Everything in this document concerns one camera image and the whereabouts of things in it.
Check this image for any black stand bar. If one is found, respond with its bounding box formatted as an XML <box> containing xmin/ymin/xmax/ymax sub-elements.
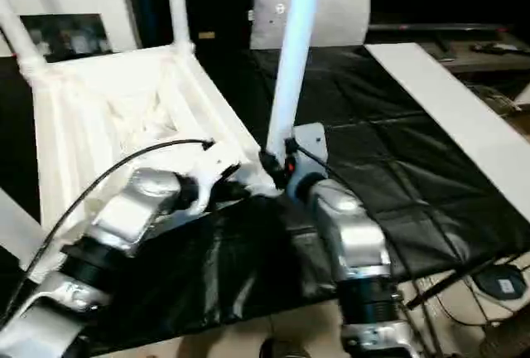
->
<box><xmin>405</xmin><ymin>256</ymin><xmax>504</xmax><ymax>310</ymax></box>

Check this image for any white plastic table top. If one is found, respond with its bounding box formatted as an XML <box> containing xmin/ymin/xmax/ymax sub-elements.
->
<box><xmin>24</xmin><ymin>42</ymin><xmax>282</xmax><ymax>284</ymax></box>

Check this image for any white plastic table leg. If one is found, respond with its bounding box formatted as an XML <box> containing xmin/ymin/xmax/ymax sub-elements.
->
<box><xmin>0</xmin><ymin>0</ymin><xmax>46</xmax><ymax>81</ymax></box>
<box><xmin>164</xmin><ymin>0</ymin><xmax>195</xmax><ymax>55</ymax></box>
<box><xmin>0</xmin><ymin>190</ymin><xmax>57</xmax><ymax>276</ymax></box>
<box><xmin>264</xmin><ymin>0</ymin><xmax>327</xmax><ymax>164</ymax></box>

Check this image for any black table mat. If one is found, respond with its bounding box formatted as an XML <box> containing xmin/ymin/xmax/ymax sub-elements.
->
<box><xmin>0</xmin><ymin>45</ymin><xmax>530</xmax><ymax>342</ymax></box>

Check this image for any black round floor device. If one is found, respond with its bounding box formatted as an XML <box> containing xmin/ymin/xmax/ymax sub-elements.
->
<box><xmin>474</xmin><ymin>264</ymin><xmax>525</xmax><ymax>303</ymax></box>

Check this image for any grey cushion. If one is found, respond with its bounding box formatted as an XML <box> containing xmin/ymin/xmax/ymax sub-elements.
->
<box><xmin>248</xmin><ymin>0</ymin><xmax>373</xmax><ymax>49</ymax></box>

